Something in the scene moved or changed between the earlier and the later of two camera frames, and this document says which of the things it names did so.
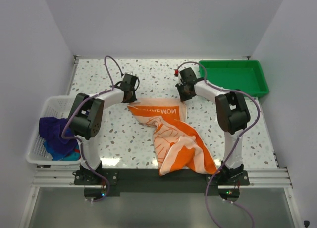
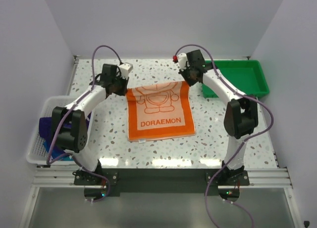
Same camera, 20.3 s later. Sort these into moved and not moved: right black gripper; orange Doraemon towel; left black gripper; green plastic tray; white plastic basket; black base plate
Moved: left black gripper; right black gripper; orange Doraemon towel
Not moved: green plastic tray; black base plate; white plastic basket
